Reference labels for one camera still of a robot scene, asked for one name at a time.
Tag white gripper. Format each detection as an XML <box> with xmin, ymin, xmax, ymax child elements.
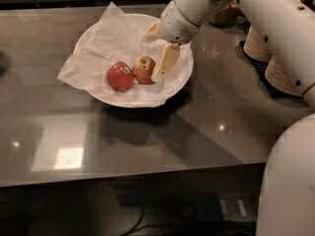
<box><xmin>142</xmin><ymin>1</ymin><xmax>200</xmax><ymax>83</ymax></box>

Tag yellow-red apple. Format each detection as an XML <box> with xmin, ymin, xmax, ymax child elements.
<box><xmin>132</xmin><ymin>56</ymin><xmax>156</xmax><ymax>85</ymax></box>

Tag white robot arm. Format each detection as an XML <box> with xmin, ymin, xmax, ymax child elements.
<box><xmin>144</xmin><ymin>0</ymin><xmax>315</xmax><ymax>236</ymax></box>

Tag white bowl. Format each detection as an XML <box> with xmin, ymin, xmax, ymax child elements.
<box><xmin>73</xmin><ymin>13</ymin><xmax>195</xmax><ymax>109</ymax></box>

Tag red apple with sticker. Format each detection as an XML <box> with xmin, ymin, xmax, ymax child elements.
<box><xmin>106</xmin><ymin>61</ymin><xmax>134</xmax><ymax>91</ymax></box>

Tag white crumpled paper liner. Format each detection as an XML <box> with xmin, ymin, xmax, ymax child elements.
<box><xmin>57</xmin><ymin>1</ymin><xmax>193</xmax><ymax>109</ymax></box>

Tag glass jar with grains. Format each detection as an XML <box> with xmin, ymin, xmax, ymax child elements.
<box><xmin>208</xmin><ymin>4</ymin><xmax>240</xmax><ymax>28</ymax></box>

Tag rear stack of paper plates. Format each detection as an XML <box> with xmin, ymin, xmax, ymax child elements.
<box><xmin>243</xmin><ymin>27</ymin><xmax>272</xmax><ymax>63</ymax></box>

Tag stack of paper plates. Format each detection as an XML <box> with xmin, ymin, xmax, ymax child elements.
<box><xmin>243</xmin><ymin>27</ymin><xmax>272</xmax><ymax>63</ymax></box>
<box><xmin>265</xmin><ymin>56</ymin><xmax>302</xmax><ymax>96</ymax></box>

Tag front stack of paper plates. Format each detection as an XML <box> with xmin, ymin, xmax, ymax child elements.
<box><xmin>265</xmin><ymin>56</ymin><xmax>302</xmax><ymax>96</ymax></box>

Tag dark box under table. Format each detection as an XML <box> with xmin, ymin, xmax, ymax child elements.
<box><xmin>195</xmin><ymin>192</ymin><xmax>257</xmax><ymax>223</ymax></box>

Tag black cable under table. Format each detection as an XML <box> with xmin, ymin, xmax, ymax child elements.
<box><xmin>109</xmin><ymin>177</ymin><xmax>257</xmax><ymax>236</ymax></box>

